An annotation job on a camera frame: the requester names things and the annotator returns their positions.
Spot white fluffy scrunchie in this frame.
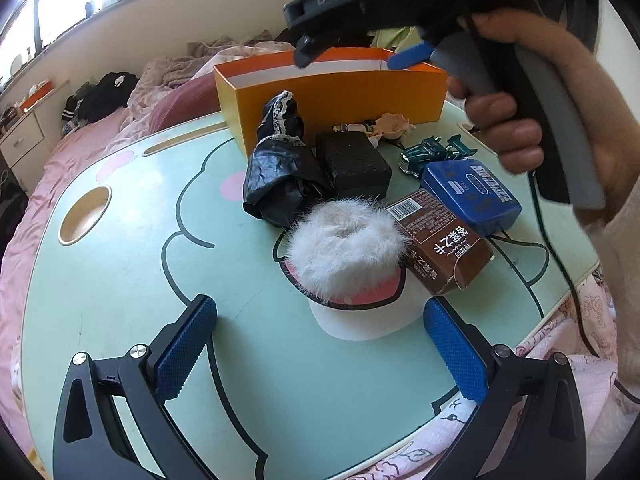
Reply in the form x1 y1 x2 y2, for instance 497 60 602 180
285 197 413 306

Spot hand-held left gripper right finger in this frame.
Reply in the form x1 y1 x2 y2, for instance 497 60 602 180
422 296 587 480

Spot black white-striped clothes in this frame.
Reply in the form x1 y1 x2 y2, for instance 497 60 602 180
60 72 140 126

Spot black cable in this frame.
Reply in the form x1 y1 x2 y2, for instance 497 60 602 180
527 170 640 408

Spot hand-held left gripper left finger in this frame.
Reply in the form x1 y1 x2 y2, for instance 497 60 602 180
52 294 219 480

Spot person's right hand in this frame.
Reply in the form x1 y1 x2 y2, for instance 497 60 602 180
446 12 630 211

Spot brown carton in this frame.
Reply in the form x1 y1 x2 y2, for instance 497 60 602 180
385 188 496 297

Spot dark brown block box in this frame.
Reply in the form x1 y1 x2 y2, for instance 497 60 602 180
315 131 393 201

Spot orange cardboard box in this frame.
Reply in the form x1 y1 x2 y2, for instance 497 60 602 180
213 47 449 158

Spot pink printed quilt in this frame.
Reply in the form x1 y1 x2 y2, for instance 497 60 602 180
137 35 640 480

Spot green curtain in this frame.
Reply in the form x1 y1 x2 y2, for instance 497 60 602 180
372 25 426 53

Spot dark green toy car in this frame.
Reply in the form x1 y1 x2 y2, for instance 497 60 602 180
398 135 476 178

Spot maroon pillow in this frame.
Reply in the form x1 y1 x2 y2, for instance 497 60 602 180
150 77 226 133

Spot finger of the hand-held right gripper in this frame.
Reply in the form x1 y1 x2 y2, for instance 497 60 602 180
292 34 323 69
387 42 437 71

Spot person's right forearm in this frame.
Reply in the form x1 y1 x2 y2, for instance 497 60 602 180
575 160 640 411

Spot blue tin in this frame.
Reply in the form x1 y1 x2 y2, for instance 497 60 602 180
420 159 522 237

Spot small orange box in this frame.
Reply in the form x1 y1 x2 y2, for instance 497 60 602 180
17 80 56 113

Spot green cartoon desktop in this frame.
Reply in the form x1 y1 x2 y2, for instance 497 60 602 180
20 95 601 480

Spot peach toy figure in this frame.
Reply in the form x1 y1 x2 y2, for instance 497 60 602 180
334 112 416 148

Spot white nightstand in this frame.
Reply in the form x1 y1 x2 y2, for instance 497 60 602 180
0 80 71 171

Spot black lace doll dress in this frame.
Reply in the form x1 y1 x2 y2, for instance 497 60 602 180
242 90 336 228

